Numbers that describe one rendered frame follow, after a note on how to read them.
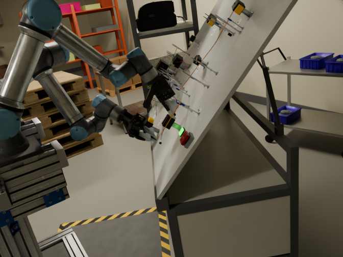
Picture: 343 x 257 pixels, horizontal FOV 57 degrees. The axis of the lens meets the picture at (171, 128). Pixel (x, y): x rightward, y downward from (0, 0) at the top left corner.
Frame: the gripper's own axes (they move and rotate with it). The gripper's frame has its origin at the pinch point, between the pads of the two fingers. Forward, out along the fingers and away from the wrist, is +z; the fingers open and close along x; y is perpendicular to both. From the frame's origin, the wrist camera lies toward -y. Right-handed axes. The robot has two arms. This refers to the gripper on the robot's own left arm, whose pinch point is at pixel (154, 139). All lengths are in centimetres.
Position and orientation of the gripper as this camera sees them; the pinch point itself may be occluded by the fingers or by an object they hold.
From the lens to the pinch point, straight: 154.0
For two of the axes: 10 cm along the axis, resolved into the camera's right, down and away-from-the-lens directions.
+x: 4.8, -6.8, 5.5
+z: 8.4, 5.4, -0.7
